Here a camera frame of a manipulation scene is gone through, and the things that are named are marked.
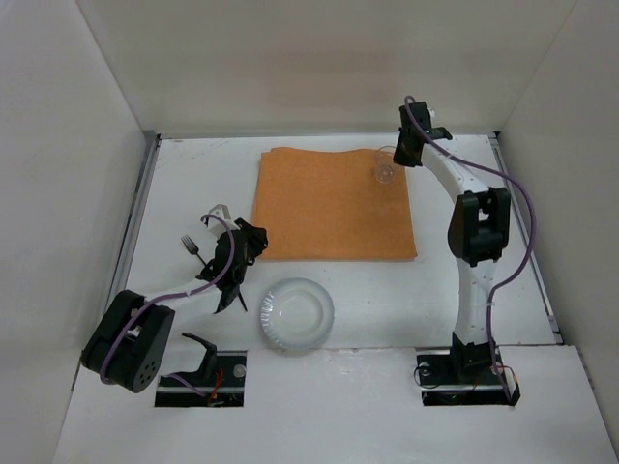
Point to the left aluminium table rail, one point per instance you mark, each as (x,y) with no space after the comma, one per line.
(142,186)

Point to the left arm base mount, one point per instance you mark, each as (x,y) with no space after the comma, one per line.
(222,386)

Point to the black plastic knife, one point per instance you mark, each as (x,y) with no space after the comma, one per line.
(242,301)

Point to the black plastic fork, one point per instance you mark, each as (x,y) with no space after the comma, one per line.
(192,248)

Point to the right aluminium table rail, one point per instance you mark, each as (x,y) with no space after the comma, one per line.
(522,220)

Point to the aluminium table rail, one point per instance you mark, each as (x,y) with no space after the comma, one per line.
(142,186)
(522,220)

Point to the orange cloth napkin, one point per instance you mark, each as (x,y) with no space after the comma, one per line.
(318,206)

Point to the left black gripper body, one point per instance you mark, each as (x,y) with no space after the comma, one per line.
(232,288)

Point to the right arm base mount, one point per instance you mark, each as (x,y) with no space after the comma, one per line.
(440,385)

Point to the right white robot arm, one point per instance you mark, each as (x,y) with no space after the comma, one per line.
(477,234)

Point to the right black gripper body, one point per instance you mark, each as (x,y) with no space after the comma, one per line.
(406,153)

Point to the clear plastic plate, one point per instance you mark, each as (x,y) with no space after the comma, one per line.
(297,314)

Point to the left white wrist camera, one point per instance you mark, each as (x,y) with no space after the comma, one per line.
(218,220)

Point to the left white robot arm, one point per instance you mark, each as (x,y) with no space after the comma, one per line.
(127,347)

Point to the clear plastic cup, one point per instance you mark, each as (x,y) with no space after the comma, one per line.
(385,170)

